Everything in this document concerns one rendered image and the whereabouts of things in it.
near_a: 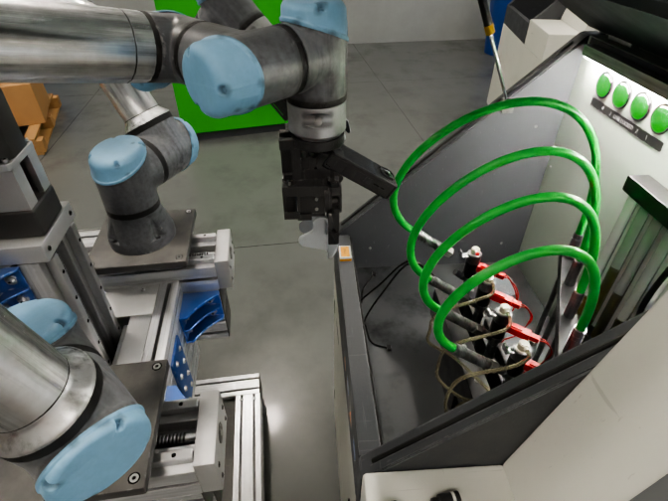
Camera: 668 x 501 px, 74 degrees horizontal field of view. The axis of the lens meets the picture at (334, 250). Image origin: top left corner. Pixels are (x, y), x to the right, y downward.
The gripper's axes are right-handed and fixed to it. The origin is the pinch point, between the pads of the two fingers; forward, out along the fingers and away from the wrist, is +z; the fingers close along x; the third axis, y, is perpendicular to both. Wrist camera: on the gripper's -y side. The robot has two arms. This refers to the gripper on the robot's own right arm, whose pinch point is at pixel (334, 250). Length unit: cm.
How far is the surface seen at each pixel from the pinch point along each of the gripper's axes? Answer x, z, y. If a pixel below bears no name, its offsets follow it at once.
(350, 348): -3.2, 28.3, -3.5
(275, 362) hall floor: -75, 123, 23
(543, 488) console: 30.1, 18.7, -26.4
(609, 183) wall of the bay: -19, 1, -57
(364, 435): 15.8, 28.2, -4.2
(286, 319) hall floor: -101, 123, 18
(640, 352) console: 26.1, -4.6, -32.3
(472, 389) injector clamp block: 9.8, 25.3, -24.4
